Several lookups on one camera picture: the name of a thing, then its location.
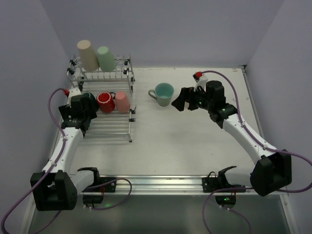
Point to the beige tumbler cup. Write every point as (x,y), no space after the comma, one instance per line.
(87,55)

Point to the light green tumbler cup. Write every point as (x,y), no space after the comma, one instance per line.
(106,59)

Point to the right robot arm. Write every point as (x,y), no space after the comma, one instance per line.
(272,170)

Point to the sage green mug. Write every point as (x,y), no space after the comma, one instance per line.
(162,93)

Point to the pink tumbler cup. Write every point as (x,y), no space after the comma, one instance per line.
(122,102)

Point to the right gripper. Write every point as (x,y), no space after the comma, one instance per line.
(191,98)

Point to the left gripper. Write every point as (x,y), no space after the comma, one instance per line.
(65,112)

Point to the dark green mug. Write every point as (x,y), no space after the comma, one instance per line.
(93,100)

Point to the metal dish rack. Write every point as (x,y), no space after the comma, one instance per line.
(115,125)

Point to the red mug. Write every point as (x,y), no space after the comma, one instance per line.
(106,101)

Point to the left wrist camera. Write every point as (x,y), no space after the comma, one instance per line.
(74,92)

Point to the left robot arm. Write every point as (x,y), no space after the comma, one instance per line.
(53,188)

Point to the aluminium rail frame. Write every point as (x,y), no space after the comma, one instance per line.
(171,152)

